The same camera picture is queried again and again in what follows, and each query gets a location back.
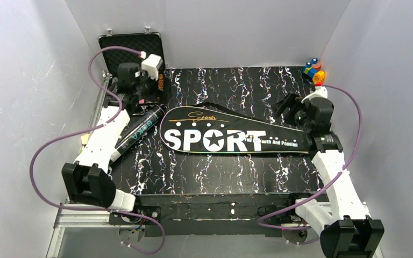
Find black racket bag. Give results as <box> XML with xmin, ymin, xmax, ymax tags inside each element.
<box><xmin>159</xmin><ymin>106</ymin><xmax>309</xmax><ymax>154</ymax></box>

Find black shuttlecock tube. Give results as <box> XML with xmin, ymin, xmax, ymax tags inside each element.
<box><xmin>110</xmin><ymin>105</ymin><xmax>165</xmax><ymax>163</ymax></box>

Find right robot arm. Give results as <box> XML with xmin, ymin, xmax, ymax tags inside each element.
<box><xmin>271</xmin><ymin>93</ymin><xmax>384</xmax><ymax>257</ymax></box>

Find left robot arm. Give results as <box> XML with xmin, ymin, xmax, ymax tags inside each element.
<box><xmin>61</xmin><ymin>103</ymin><xmax>165</xmax><ymax>212</ymax></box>

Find colourful toy blocks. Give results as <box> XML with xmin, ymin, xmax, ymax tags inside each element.
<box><xmin>302</xmin><ymin>58</ymin><xmax>326</xmax><ymax>86</ymax></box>

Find black poker chip case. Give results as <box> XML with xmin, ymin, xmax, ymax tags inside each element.
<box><xmin>98</xmin><ymin>26</ymin><xmax>168</xmax><ymax>111</ymax></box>

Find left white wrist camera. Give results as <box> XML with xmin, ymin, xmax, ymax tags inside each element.
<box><xmin>141</xmin><ymin>54</ymin><xmax>163</xmax><ymax>80</ymax></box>

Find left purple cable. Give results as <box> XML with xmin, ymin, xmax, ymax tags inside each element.
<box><xmin>29</xmin><ymin>45</ymin><xmax>166</xmax><ymax>256</ymax></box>

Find beige clip on rail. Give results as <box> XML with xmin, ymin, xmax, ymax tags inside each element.
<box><xmin>81</xmin><ymin>133</ymin><xmax>90</xmax><ymax>145</ymax></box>

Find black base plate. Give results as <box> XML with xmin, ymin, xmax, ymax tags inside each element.
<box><xmin>69</xmin><ymin>192</ymin><xmax>336</xmax><ymax>238</ymax></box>

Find aluminium rail frame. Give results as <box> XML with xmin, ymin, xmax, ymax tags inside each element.
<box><xmin>46</xmin><ymin>71</ymin><xmax>383</xmax><ymax>258</ymax></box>

